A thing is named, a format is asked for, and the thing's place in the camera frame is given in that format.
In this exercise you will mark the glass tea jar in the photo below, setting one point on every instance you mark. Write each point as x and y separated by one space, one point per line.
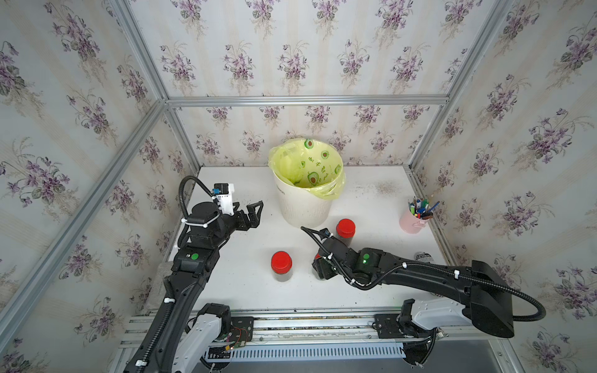
316 267

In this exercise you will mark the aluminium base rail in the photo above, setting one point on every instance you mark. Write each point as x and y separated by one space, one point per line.
334 334

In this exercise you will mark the pens in cup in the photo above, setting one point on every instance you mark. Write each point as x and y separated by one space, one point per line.
422 209

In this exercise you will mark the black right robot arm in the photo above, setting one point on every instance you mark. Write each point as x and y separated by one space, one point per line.
473 295

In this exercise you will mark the right red lid jar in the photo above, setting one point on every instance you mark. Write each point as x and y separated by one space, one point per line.
346 230

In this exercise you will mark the printed paper scrap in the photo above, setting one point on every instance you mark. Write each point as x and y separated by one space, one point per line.
424 257

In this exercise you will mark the left red lid jar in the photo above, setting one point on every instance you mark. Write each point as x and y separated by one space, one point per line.
281 265

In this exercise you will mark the pink pen holder cup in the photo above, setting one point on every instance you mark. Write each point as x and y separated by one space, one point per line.
410 224

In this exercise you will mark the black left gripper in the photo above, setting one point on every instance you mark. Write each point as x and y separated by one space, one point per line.
243 224

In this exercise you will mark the aluminium frame bars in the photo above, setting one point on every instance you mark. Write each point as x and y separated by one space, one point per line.
85 105

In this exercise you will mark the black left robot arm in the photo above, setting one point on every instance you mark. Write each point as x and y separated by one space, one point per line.
177 340

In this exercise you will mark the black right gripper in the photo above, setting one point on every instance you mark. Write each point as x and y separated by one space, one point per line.
323 272

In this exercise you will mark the green avocado print bag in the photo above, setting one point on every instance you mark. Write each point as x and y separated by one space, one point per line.
310 165

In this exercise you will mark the white plastic trash bin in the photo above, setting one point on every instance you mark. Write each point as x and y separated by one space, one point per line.
300 207

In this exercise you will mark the red lid jar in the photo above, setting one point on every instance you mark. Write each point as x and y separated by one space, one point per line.
281 265
346 230

